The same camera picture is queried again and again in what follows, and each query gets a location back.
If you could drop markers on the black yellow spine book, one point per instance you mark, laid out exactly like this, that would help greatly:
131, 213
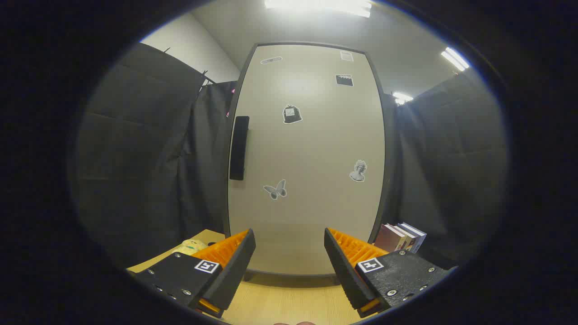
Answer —
406, 238

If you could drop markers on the small ceiling light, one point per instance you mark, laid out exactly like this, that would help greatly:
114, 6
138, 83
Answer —
402, 97

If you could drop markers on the long ceiling light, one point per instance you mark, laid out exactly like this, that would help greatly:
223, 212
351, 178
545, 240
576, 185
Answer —
316, 6

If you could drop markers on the dark grey cabinet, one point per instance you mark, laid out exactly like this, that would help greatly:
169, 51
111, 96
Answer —
388, 180

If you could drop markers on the black backdrop cloth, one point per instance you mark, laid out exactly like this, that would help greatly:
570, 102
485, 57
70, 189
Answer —
135, 158

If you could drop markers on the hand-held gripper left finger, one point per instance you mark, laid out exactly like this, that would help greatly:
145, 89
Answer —
235, 271

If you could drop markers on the ceiling light panel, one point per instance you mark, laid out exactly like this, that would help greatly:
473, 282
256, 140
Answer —
455, 58

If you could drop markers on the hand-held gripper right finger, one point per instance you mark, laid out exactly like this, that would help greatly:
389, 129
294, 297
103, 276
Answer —
343, 271

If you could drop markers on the yellow plush toy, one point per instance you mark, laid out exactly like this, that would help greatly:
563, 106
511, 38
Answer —
190, 247

